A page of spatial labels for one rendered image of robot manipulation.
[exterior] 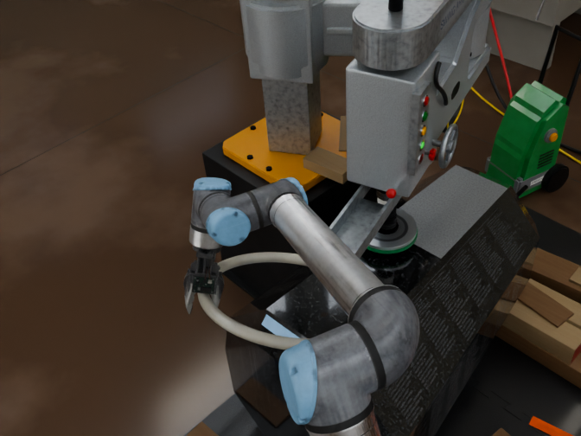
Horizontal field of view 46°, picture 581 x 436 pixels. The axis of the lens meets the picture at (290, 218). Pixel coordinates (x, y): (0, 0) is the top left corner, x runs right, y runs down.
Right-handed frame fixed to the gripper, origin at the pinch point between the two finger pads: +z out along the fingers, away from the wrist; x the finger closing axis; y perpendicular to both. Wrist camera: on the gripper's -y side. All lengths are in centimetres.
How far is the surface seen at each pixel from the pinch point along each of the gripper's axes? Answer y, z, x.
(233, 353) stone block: -49, 45, 10
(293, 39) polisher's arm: -94, -60, 20
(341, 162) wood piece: -105, -13, 46
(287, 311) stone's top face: -36.1, 18.8, 26.2
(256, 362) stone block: -38, 41, 18
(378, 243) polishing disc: -55, -1, 56
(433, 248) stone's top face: -58, 0, 76
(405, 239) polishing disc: -56, -3, 65
